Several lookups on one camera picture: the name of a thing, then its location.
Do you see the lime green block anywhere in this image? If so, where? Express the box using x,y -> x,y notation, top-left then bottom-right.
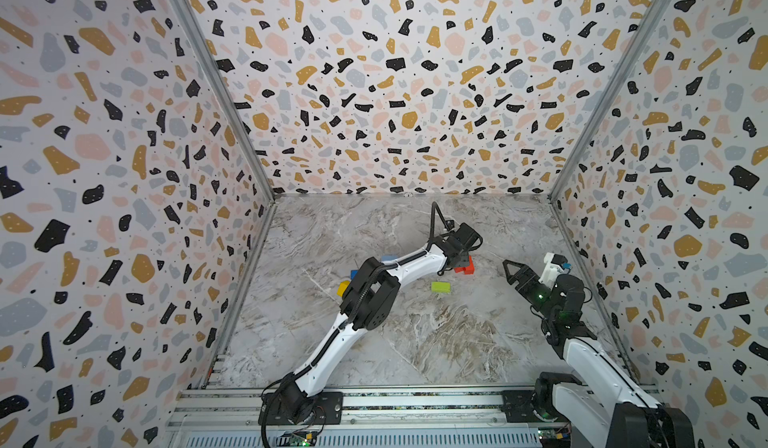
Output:
431,282 -> 452,294

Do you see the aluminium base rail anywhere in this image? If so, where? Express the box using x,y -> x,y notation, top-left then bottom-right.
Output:
164,384 -> 676,448

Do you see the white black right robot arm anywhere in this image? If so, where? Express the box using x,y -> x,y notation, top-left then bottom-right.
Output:
502,253 -> 696,447

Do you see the right wall corner aluminium post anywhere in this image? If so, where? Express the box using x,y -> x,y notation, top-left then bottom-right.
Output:
548,0 -> 688,203

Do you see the left wall corner aluminium post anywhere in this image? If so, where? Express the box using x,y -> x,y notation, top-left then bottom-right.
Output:
169,0 -> 275,206

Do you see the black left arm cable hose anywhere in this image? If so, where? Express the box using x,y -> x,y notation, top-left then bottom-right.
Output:
429,201 -> 457,245

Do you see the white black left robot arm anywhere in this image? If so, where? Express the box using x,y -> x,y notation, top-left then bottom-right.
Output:
259,223 -> 483,426

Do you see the wall corner aluminium post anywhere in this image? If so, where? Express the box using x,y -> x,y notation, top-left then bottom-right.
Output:
169,0 -> 275,206
548,0 -> 688,203

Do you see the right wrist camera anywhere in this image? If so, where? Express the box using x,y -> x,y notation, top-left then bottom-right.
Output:
539,252 -> 571,288

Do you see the yellow arch block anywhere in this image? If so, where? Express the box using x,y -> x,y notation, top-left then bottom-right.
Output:
337,280 -> 350,297

